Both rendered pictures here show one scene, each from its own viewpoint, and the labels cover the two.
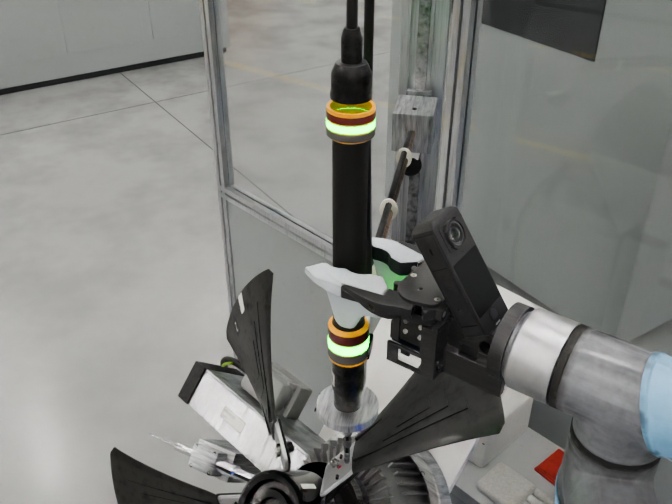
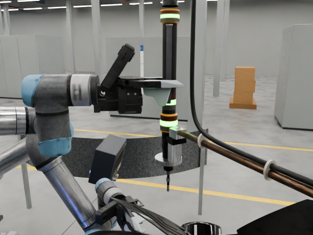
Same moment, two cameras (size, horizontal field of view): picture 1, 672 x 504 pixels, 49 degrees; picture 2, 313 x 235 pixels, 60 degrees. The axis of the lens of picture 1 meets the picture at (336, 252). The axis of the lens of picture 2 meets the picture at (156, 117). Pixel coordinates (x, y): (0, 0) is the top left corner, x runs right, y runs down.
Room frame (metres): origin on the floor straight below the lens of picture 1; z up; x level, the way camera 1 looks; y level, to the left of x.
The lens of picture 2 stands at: (1.09, -0.46, 1.73)
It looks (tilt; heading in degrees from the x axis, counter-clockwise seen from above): 14 degrees down; 139
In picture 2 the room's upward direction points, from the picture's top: straight up
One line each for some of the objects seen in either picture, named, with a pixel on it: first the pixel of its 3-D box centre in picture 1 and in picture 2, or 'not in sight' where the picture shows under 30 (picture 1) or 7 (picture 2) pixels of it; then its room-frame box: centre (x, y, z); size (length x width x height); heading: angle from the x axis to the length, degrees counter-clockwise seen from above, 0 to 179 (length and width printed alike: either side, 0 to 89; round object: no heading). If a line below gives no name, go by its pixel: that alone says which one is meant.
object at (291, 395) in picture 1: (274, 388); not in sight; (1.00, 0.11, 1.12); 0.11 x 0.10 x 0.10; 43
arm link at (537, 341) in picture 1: (541, 352); (83, 90); (0.49, -0.18, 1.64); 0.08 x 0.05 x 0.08; 143
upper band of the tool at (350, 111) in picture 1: (350, 121); (169, 17); (0.61, -0.01, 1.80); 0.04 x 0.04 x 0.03
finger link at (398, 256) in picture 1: (384, 268); (163, 93); (0.63, -0.05, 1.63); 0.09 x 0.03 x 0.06; 38
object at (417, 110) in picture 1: (415, 122); not in sight; (1.23, -0.14, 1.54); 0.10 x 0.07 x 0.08; 168
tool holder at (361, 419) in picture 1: (349, 372); (170, 144); (0.62, -0.01, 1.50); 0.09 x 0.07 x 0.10; 168
